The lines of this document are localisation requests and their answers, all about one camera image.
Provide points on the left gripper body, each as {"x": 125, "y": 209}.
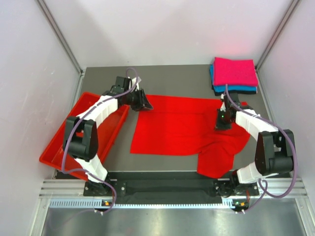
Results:
{"x": 134, "y": 99}

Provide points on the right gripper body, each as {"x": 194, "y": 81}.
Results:
{"x": 222, "y": 122}

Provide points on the red t-shirt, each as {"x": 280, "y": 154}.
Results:
{"x": 183, "y": 126}

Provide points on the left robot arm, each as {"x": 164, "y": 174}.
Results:
{"x": 81, "y": 137}

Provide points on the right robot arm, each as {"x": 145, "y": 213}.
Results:
{"x": 275, "y": 149}

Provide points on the black folded t-shirt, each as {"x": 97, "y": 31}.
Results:
{"x": 247, "y": 90}

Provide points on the blue folded t-shirt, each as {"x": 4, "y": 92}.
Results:
{"x": 212, "y": 76}

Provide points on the pink folded t-shirt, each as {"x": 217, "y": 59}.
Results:
{"x": 234, "y": 72}

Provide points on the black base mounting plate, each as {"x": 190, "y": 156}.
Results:
{"x": 127, "y": 183}

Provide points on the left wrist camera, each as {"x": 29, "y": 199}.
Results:
{"x": 135, "y": 83}

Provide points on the left aluminium frame post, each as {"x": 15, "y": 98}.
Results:
{"x": 58, "y": 33}

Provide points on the aluminium frame post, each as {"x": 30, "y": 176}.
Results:
{"x": 278, "y": 31}
{"x": 58, "y": 33}

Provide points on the aluminium front rail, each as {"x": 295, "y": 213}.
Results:
{"x": 69, "y": 193}

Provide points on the right aluminium frame post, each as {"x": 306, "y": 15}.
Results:
{"x": 278, "y": 31}

